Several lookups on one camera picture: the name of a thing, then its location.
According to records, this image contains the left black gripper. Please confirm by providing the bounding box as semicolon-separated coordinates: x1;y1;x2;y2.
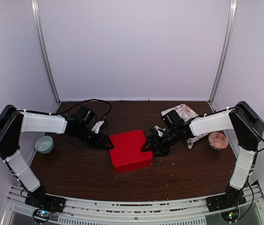
73;124;114;149

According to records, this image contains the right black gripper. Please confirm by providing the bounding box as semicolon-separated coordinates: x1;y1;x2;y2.
141;128;180;157

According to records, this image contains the red square tin box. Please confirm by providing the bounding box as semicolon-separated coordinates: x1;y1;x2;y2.
111;152;153;173

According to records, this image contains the red tin lid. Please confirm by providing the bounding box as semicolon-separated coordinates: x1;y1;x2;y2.
110;130;146;161

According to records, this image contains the metal serving tongs white handle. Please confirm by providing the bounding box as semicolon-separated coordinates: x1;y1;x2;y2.
186;138;196;150

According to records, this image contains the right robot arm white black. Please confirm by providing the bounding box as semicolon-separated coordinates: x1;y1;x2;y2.
141;101;264;207

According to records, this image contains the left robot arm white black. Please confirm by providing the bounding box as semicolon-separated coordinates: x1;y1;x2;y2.
0;105;114;208

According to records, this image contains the floral rectangular tray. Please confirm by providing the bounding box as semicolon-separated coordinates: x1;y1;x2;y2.
161;104;209;142

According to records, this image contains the pale green ceramic bowl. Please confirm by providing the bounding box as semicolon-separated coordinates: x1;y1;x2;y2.
34;135;54;154

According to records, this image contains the red patterned small bowl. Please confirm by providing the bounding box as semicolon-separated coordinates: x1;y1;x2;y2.
208;132;229;151

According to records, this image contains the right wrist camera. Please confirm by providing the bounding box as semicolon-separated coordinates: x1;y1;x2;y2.
150;125;166;137

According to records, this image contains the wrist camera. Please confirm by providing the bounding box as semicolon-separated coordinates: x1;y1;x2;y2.
150;125;166;137
91;120;109;134

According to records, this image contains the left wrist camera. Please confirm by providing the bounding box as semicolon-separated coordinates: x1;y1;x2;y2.
91;120;109;134

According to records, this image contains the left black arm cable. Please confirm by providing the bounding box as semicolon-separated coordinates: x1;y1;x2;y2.
61;98;113;120

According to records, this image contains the front aluminium rail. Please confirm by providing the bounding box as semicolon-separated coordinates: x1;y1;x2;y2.
4;185;264;225

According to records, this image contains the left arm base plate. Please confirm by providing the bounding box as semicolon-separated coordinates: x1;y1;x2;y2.
25;195;66;224

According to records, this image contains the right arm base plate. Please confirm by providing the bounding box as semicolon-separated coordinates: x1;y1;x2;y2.
206;194;246;223

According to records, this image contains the left aluminium frame post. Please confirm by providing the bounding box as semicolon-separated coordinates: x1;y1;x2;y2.
31;0;60;104

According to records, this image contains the aluminium frame post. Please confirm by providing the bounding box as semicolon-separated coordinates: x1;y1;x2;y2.
208;0;238;107
31;0;60;104

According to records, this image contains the right aluminium frame post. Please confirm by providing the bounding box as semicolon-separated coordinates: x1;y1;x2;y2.
208;0;238;107

